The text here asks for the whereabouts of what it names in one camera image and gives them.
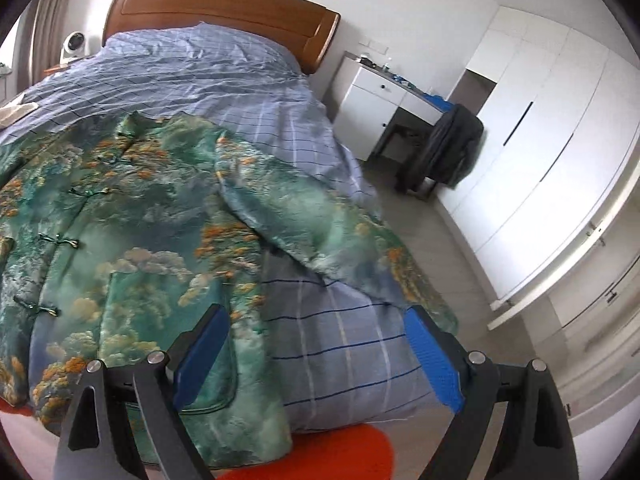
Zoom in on white round camera device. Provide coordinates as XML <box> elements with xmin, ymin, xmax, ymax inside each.
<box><xmin>59</xmin><ymin>31</ymin><xmax>90</xmax><ymax>66</ymax></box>

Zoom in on white wardrobe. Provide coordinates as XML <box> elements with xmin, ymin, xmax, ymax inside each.
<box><xmin>435</xmin><ymin>5</ymin><xmax>640</xmax><ymax>331</ymax></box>

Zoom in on wooden headboard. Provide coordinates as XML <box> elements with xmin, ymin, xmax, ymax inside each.
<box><xmin>102</xmin><ymin>0</ymin><xmax>342</xmax><ymax>77</ymax></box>

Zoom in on white desk with drawers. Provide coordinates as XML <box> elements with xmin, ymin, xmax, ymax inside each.
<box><xmin>332</xmin><ymin>51</ymin><xmax>453</xmax><ymax>161</ymax></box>

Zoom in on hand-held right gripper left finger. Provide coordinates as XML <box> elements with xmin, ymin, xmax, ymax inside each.
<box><xmin>52</xmin><ymin>303</ymin><xmax>231</xmax><ymax>480</ymax></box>

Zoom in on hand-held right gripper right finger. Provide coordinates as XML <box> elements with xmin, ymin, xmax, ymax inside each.
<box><xmin>402</xmin><ymin>304</ymin><xmax>581</xmax><ymax>480</ymax></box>

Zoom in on white wall socket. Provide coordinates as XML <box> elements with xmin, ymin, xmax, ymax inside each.
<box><xmin>357</xmin><ymin>37</ymin><xmax>390</xmax><ymax>56</ymax></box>

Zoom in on bed with blue checked sheet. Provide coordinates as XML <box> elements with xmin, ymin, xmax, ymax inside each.
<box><xmin>0</xmin><ymin>22</ymin><xmax>441</xmax><ymax>436</ymax></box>

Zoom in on person's orange clothing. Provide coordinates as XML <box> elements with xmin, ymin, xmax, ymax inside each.
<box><xmin>215</xmin><ymin>422</ymin><xmax>397</xmax><ymax>480</ymax></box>

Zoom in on green cloud print jacket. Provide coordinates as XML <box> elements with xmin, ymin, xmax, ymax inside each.
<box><xmin>0</xmin><ymin>112</ymin><xmax>458</xmax><ymax>468</ymax></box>

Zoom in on cream cloth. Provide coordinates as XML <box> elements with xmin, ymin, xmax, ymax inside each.
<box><xmin>0</xmin><ymin>101</ymin><xmax>40</xmax><ymax>128</ymax></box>

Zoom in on white drawer cabinet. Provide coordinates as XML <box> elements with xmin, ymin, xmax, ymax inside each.
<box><xmin>530</xmin><ymin>255</ymin><xmax>640</xmax><ymax>433</ymax></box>

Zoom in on beige curtain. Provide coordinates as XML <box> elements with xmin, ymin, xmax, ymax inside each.
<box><xmin>15</xmin><ymin>0</ymin><xmax>83</xmax><ymax>96</ymax></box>

